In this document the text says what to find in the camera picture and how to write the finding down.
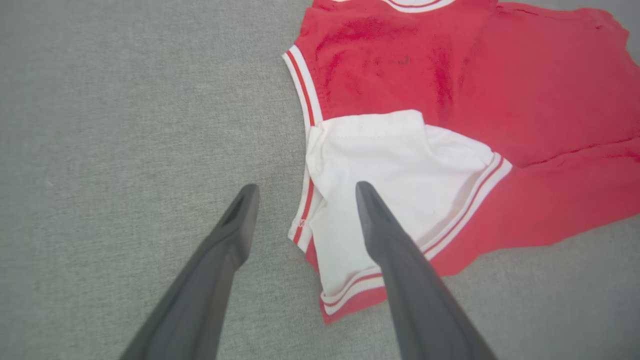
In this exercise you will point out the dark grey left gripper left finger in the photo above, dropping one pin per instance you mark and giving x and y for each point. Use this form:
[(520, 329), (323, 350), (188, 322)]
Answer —
[(205, 285)]

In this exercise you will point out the red and white garment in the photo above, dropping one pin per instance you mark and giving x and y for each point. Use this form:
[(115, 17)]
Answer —
[(500, 90)]

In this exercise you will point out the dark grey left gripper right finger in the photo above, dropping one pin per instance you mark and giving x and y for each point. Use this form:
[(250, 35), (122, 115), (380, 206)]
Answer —
[(415, 285)]

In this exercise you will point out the grey fabric sofa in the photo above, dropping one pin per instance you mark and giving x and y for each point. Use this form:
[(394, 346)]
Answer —
[(125, 125)]

